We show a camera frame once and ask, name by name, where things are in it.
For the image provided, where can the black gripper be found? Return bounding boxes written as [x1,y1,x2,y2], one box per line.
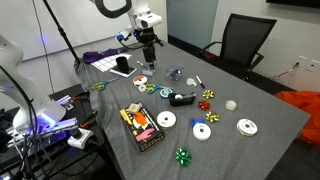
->
[142,31,159,70]

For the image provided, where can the green gift bow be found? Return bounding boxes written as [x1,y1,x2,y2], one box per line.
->
[175,147,193,167]

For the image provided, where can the clear square container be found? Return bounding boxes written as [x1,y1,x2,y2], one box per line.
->
[141,63,157,77]

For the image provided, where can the red ribbon spool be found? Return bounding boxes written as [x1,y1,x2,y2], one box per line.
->
[132,75,149,87]

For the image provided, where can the clear container blue contents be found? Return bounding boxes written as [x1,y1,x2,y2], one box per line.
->
[165,64,185,82]

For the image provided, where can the small clear tape dispenser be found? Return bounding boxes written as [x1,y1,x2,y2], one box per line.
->
[186,77,198,87]

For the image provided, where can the black tape dispenser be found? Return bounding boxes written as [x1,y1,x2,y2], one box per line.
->
[167,91,197,108]

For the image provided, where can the gold gift bow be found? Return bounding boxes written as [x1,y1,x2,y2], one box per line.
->
[202,88,216,100]
[205,110,221,124]

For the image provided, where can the red gift bow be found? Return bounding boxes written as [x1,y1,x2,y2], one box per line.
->
[197,99,212,112]

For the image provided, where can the white spool blue ribbon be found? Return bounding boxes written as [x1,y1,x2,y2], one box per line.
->
[190,116,213,142]

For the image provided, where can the purple marker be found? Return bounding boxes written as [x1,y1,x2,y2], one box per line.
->
[136,60,150,70]

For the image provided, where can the small blue green scissors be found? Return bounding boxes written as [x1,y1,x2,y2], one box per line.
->
[145,83,164,95]

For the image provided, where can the white tablet device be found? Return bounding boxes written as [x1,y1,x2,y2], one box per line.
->
[109,65,138,79]

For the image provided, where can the black mug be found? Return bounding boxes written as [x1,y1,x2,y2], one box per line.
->
[115,55,131,75]

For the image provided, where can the teal line spool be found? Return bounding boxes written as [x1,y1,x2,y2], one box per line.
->
[159,87,174,99]

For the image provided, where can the purple cloth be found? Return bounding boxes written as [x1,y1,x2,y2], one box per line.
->
[82,47,130,65]

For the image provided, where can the large blue green scissors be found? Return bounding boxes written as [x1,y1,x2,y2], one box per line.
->
[91,76,121,92]

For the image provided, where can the black box colourful print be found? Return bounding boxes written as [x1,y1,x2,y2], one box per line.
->
[119,101,166,153]

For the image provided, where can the orange black hand tool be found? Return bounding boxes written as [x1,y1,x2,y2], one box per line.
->
[78,111,99,130]
[72,92,91,102]

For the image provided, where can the black stand pole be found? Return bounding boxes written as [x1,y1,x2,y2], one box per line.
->
[42,0,82,65]

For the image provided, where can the black office chair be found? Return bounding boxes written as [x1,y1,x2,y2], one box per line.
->
[200,12,278,81]

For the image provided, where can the white box black knob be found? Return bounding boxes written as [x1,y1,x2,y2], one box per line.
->
[67,127,95,150]

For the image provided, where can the orange bag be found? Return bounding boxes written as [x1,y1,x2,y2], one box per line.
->
[274,90,320,146]

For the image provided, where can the black wall television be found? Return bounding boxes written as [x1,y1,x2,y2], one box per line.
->
[265,0,320,10]

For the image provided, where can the white wall outlet plate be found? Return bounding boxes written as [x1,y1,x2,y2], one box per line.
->
[304,58,320,73]

